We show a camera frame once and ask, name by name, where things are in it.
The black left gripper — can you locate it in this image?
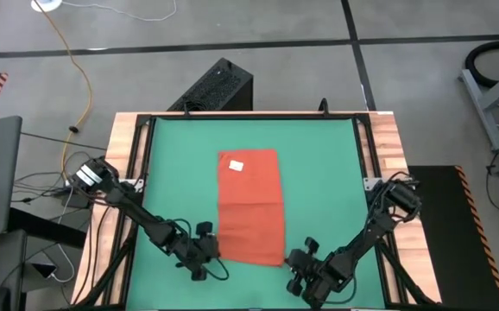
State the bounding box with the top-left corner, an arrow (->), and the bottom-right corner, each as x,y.
175,221 -> 221,282

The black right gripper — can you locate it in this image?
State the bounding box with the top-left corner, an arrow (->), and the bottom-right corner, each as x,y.
286,237 -> 341,303

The orange towel with white tag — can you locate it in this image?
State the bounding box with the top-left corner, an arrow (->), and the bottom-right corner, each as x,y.
217,149 -> 287,268

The green table mat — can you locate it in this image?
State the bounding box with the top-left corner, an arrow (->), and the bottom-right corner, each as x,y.
123,117 -> 387,310

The large black hazard-striped floor mat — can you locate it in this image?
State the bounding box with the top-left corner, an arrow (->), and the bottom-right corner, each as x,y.
407,165 -> 499,311

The black computer tower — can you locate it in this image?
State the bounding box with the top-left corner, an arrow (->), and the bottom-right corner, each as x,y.
167,57 -> 254,112

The grey cabinet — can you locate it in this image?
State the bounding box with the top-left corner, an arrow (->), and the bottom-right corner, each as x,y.
0,228 -> 28,311

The grey metal stand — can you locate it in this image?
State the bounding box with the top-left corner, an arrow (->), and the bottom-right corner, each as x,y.
458,60 -> 499,152

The white tower fan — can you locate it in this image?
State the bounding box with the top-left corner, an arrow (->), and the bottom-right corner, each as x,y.
30,0 -> 64,13

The black aluminium table frame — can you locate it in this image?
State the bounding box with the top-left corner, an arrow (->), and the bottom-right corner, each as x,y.
70,111 -> 439,311

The orange extension cable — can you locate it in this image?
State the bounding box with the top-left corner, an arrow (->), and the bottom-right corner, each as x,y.
33,0 -> 93,182

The white fan cable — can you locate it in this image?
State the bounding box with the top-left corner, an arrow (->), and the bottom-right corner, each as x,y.
61,0 -> 177,22

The black hose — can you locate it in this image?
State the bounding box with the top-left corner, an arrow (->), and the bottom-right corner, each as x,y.
464,40 -> 499,90

